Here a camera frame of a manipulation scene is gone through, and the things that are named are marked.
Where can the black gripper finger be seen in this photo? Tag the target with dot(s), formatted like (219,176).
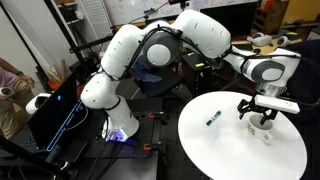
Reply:
(268,117)
(244,108)

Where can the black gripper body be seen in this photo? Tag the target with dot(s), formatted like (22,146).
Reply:
(256,107)

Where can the white ceramic mug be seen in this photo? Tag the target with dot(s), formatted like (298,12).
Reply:
(256,131)

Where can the white VR controller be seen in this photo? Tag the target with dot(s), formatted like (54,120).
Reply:
(282,41)
(6,92)

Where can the person's left forearm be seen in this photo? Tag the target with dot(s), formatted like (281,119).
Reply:
(10,66)

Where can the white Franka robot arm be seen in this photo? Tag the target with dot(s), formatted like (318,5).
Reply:
(126,50)

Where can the person's left hand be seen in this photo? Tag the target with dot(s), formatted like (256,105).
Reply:
(28,81)

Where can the teal whiteboard marker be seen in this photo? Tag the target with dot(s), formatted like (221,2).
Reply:
(213,118)

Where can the black office chair with jacket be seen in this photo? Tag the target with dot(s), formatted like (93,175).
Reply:
(310,86)

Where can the black computer mouse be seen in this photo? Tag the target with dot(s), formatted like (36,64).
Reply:
(256,51)

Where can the black computer tower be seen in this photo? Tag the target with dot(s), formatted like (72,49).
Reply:
(196,76)

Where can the black keyboard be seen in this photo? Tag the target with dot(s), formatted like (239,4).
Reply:
(245,47)

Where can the white VR headset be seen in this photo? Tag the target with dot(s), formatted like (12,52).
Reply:
(260,40)
(33,104)

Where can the black swivel chair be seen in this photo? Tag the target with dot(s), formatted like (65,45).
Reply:
(160,86)

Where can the black computer monitor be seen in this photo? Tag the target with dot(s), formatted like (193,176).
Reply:
(243,20)

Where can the wooden shelf unit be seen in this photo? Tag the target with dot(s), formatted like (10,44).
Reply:
(270,15)

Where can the black perforated mounting table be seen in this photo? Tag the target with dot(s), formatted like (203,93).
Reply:
(146,133)

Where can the blue cloth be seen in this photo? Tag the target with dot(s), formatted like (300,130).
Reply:
(146,75)

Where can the whiteboard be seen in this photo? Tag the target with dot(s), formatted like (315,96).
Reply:
(133,10)

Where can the white perforated panel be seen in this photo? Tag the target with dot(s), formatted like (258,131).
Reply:
(95,20)

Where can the orange box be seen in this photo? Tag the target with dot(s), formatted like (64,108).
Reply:
(55,84)

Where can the black laptop with blue lights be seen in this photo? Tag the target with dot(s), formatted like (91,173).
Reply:
(50,116)

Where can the black tripod leg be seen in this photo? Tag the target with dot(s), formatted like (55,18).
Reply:
(30,155)

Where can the seated person khaki trousers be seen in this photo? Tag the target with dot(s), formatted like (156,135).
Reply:
(10,113)

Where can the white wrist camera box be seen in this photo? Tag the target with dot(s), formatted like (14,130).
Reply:
(276,104)

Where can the black metal frame bar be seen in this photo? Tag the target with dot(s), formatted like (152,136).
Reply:
(90,45)

